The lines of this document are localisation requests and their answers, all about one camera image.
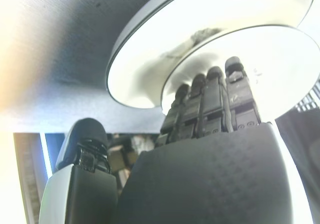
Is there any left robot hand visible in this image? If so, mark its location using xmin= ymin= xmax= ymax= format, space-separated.
xmin=38 ymin=56 xmax=315 ymax=224

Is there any white plate with dark rim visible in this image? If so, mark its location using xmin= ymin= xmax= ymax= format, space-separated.
xmin=161 ymin=25 xmax=320 ymax=125
xmin=104 ymin=0 xmax=316 ymax=109

